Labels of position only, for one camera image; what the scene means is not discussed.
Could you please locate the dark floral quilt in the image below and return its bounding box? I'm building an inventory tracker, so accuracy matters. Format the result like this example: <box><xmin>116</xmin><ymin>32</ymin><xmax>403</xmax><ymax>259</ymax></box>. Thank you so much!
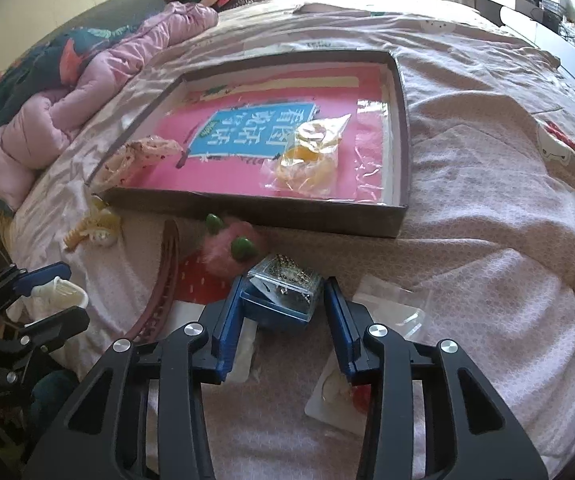
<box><xmin>0</xmin><ymin>25</ymin><xmax>138</xmax><ymax>136</ymax></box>

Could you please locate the pink quilt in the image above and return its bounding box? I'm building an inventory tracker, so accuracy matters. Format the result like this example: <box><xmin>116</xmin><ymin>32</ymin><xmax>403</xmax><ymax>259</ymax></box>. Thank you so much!
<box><xmin>0</xmin><ymin>2</ymin><xmax>219</xmax><ymax>211</ymax></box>

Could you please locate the dark cardboard box tray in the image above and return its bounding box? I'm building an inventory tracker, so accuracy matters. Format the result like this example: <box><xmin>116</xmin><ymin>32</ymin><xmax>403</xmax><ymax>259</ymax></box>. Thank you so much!
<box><xmin>85</xmin><ymin>49</ymin><xmax>412</xmax><ymax>239</ymax></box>

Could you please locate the blue jewellery box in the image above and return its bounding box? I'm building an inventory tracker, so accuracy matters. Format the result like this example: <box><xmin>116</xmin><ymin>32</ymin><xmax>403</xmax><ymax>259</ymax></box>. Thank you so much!
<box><xmin>239</xmin><ymin>253</ymin><xmax>324</xmax><ymax>336</ymax></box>

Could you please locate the white dresser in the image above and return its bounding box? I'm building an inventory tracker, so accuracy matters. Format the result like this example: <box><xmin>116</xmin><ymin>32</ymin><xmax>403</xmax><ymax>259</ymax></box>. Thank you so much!
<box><xmin>472</xmin><ymin>0</ymin><xmax>575</xmax><ymax>101</ymax></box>

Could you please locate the beige folded blanket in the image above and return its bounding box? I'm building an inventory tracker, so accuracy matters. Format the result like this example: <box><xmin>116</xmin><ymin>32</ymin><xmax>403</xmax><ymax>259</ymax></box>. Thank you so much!
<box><xmin>292</xmin><ymin>0</ymin><xmax>383</xmax><ymax>17</ymax></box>

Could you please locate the cream floral scrunchie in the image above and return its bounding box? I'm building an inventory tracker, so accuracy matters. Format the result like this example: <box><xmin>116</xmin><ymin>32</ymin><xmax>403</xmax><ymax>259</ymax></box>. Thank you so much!
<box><xmin>100</xmin><ymin>135</ymin><xmax>188</xmax><ymax>188</ymax></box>

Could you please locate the yellow hair claw clip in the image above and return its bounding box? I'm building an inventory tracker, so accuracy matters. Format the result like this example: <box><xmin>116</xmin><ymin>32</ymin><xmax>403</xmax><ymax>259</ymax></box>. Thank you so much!
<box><xmin>64</xmin><ymin>197</ymin><xmax>121</xmax><ymax>252</ymax></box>

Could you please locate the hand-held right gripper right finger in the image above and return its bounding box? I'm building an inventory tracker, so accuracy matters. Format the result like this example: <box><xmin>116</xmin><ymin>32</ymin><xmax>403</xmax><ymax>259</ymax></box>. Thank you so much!
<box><xmin>322</xmin><ymin>276</ymin><xmax>551</xmax><ymax>480</ymax></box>

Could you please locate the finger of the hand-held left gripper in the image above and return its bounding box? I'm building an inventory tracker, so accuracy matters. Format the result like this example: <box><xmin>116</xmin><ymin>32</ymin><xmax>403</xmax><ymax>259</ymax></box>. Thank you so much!
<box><xmin>15</xmin><ymin>307</ymin><xmax>91</xmax><ymax>357</ymax></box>
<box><xmin>0</xmin><ymin>261</ymin><xmax>73</xmax><ymax>307</ymax></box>

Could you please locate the red earrings packet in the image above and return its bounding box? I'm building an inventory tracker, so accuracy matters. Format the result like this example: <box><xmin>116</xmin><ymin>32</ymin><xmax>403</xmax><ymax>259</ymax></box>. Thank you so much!
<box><xmin>304</xmin><ymin>355</ymin><xmax>373</xmax><ymax>436</ymax></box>

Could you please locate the pink fluffy hair tie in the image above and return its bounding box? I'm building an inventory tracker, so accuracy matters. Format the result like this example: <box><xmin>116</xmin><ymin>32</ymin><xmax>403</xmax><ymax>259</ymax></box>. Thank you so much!
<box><xmin>198</xmin><ymin>213</ymin><xmax>268</xmax><ymax>278</ymax></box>

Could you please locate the dark red hair clip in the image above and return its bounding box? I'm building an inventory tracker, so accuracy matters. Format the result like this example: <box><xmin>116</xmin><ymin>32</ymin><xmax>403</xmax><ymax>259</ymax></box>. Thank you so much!
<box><xmin>126</xmin><ymin>219</ymin><xmax>181</xmax><ymax>346</ymax></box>

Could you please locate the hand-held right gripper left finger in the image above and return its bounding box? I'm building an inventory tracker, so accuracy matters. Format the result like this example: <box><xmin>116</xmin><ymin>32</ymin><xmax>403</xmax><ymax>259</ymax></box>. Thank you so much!
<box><xmin>22</xmin><ymin>275</ymin><xmax>258</xmax><ymax>480</ymax></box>

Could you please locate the white hair clip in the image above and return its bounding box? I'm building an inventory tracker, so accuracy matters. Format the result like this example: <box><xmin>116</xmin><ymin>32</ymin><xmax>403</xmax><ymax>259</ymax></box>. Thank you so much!
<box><xmin>30</xmin><ymin>276</ymin><xmax>89</xmax><ymax>311</ymax></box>

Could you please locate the bag of yellow bangles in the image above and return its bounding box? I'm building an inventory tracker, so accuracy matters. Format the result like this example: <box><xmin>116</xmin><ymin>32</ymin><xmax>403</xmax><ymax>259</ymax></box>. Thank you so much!
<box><xmin>259</xmin><ymin>112</ymin><xmax>353</xmax><ymax>198</ymax></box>

